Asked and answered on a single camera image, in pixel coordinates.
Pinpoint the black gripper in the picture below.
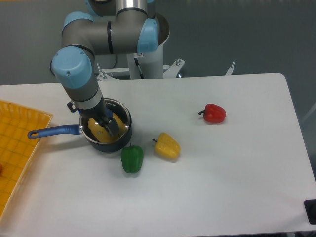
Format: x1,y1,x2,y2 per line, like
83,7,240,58
67,98,119,137

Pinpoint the glass pot lid blue knob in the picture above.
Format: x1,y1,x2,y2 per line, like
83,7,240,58
79,98,131,145

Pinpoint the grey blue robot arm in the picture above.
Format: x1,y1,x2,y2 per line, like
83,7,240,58
51,0,158,136

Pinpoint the yellow bread slice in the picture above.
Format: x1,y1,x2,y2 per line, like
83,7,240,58
88,113,127,143

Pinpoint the green bell pepper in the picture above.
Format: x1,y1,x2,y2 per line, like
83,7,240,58
120,143,144,173

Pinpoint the yellow bell pepper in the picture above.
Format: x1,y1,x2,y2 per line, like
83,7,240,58
152,133,181,159

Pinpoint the yellow plastic basket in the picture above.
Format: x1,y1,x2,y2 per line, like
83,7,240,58
0,100,53,217

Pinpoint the red bell pepper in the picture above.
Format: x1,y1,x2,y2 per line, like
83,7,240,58
198,104,226,124

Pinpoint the black device at table edge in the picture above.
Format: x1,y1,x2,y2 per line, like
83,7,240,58
304,199,316,225

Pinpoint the dark saucepan blue handle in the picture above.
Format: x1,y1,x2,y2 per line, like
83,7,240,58
27,101,133,153

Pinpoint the black cable on floor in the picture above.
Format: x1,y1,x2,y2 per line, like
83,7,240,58
49,54,118,83

